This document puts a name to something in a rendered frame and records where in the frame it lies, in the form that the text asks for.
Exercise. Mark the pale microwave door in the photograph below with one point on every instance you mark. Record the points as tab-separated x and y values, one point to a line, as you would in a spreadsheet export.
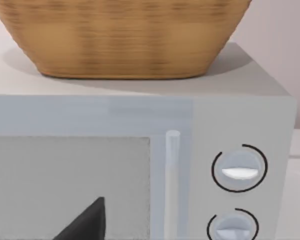
72	180

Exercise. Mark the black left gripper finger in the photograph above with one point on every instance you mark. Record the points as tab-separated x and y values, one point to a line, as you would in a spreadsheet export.
90	222

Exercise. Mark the woven wicker basket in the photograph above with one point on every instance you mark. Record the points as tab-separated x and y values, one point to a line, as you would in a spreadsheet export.
120	37

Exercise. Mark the pale grey microwave oven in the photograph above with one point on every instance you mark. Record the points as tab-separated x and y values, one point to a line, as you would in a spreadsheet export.
240	115

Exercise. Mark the round microwave knob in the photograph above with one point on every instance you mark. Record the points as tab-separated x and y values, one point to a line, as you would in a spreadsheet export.
233	226
240	168

